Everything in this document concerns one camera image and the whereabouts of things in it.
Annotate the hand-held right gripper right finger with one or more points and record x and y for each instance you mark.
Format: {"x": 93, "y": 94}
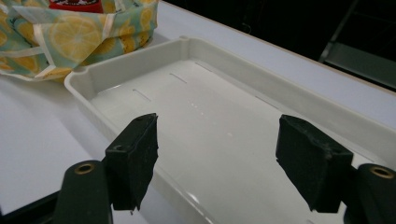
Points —
{"x": 314, "y": 161}

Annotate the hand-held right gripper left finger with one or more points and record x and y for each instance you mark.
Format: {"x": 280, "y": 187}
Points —
{"x": 132, "y": 161}

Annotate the white plastic tray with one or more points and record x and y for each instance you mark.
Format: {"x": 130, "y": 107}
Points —
{"x": 214, "y": 130}

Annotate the lemon print cloth bag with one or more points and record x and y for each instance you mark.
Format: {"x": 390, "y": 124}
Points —
{"x": 71, "y": 37}

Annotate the red packet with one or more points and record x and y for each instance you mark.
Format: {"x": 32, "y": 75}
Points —
{"x": 76, "y": 5}

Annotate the grey metal stand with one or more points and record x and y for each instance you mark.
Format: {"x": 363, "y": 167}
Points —
{"x": 361, "y": 59}

